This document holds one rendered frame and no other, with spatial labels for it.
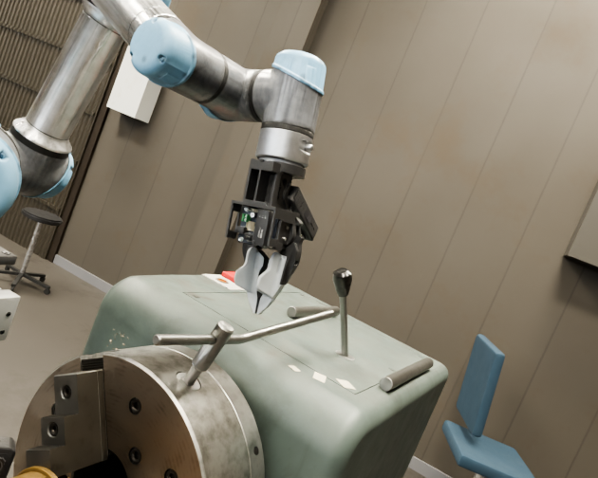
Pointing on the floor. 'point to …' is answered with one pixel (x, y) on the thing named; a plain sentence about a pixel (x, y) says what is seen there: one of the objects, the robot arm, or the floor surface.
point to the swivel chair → (485, 390)
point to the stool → (30, 248)
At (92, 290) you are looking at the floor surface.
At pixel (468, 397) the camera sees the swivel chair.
